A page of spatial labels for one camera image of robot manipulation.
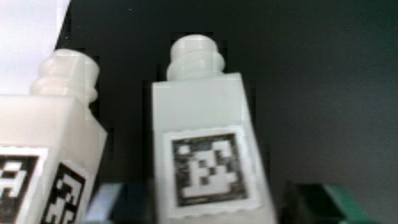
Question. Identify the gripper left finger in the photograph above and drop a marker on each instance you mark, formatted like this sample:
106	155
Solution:
120	205

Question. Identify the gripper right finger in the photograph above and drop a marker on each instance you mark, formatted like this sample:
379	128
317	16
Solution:
321	204

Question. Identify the white leg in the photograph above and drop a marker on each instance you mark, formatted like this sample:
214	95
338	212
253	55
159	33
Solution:
212	189
52	141

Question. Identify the white square tabletop tray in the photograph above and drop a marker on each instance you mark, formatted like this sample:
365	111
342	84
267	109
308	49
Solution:
31	24

